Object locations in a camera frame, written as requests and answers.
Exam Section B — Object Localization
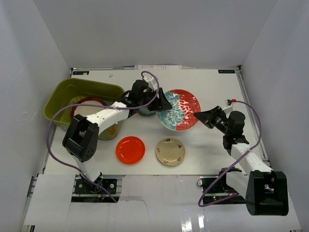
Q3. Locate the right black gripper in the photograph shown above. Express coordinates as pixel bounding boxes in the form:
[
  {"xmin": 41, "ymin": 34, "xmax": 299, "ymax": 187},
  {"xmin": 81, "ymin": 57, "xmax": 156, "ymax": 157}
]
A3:
[{"xmin": 194, "ymin": 106, "xmax": 231, "ymax": 135}]

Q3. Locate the teal and red floral plate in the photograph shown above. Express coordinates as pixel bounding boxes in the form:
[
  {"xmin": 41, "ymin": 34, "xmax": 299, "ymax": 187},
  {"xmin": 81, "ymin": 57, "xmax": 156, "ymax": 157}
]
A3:
[{"xmin": 156, "ymin": 89, "xmax": 201, "ymax": 131}]

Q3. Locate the red rimmed cream plate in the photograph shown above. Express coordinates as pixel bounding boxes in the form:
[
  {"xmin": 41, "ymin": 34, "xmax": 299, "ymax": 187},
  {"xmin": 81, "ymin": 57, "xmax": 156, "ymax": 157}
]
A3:
[{"xmin": 70, "ymin": 97, "xmax": 107, "ymax": 118}]

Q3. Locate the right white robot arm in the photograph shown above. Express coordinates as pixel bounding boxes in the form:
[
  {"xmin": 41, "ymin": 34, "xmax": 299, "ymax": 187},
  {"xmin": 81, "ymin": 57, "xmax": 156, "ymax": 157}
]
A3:
[{"xmin": 194, "ymin": 106, "xmax": 289, "ymax": 216}]

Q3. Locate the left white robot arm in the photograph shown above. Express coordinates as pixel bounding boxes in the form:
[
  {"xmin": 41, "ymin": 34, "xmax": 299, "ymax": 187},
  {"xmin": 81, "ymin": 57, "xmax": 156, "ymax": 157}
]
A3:
[{"xmin": 62, "ymin": 80, "xmax": 172, "ymax": 193}]

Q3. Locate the olive green plastic bin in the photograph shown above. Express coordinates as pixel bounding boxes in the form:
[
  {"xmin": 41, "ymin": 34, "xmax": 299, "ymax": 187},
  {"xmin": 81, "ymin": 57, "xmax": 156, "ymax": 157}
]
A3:
[{"xmin": 44, "ymin": 78, "xmax": 124, "ymax": 141}]

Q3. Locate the small blue patterned dish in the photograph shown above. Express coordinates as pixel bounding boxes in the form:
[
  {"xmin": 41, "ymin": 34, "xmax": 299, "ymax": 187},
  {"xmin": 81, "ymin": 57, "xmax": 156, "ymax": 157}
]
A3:
[{"xmin": 138, "ymin": 107, "xmax": 156, "ymax": 116}]

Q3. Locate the right blue table label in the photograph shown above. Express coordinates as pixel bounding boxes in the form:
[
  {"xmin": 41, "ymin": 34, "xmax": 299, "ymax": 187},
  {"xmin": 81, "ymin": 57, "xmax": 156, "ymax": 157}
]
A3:
[{"xmin": 218, "ymin": 70, "xmax": 235, "ymax": 74}]

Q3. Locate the blue table label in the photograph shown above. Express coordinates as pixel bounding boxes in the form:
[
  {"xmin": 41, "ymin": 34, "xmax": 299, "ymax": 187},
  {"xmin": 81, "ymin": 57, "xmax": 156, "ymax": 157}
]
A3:
[
  {"xmin": 218, "ymin": 70, "xmax": 235, "ymax": 74},
  {"xmin": 72, "ymin": 71, "xmax": 89, "ymax": 75}
]

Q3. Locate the cream floral plate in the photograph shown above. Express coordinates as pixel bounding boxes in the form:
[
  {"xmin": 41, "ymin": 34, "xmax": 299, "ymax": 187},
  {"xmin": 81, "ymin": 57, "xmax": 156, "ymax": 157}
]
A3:
[{"xmin": 155, "ymin": 138, "xmax": 186, "ymax": 166}]

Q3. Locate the orange plate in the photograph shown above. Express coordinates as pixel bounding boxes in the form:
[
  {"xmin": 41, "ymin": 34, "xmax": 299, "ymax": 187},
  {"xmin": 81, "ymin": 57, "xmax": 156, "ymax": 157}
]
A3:
[{"xmin": 115, "ymin": 136, "xmax": 145, "ymax": 165}]

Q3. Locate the left blue table label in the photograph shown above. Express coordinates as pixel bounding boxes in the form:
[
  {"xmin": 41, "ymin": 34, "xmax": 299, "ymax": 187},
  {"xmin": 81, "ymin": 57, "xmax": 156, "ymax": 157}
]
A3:
[{"xmin": 72, "ymin": 71, "xmax": 89, "ymax": 75}]

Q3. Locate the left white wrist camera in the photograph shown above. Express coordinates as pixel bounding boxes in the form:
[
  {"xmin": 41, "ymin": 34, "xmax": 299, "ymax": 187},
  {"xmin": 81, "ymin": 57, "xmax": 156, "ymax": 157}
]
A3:
[{"xmin": 142, "ymin": 76, "xmax": 157, "ymax": 91}]

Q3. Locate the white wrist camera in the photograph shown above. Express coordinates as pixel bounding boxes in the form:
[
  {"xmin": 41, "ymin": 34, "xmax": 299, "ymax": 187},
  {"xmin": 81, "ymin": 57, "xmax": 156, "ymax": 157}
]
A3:
[
  {"xmin": 142, "ymin": 76, "xmax": 157, "ymax": 91},
  {"xmin": 225, "ymin": 99, "xmax": 237, "ymax": 107}
]

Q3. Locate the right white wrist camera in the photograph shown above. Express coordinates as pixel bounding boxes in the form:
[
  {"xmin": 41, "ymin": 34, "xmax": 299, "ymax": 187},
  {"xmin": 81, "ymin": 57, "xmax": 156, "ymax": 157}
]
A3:
[{"xmin": 225, "ymin": 99, "xmax": 237, "ymax": 107}]

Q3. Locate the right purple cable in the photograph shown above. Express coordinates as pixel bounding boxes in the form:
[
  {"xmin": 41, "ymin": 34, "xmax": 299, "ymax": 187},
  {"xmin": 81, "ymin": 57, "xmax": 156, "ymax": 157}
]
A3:
[{"xmin": 197, "ymin": 100, "xmax": 263, "ymax": 207}]

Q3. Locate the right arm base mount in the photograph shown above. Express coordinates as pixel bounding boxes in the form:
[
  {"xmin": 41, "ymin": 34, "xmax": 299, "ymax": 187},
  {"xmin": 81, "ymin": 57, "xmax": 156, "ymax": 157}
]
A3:
[{"xmin": 197, "ymin": 176, "xmax": 245, "ymax": 205}]

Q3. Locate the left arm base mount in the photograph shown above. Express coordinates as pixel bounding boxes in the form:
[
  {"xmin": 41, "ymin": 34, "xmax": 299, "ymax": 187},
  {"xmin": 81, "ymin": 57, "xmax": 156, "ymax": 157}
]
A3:
[{"xmin": 71, "ymin": 177, "xmax": 119, "ymax": 203}]

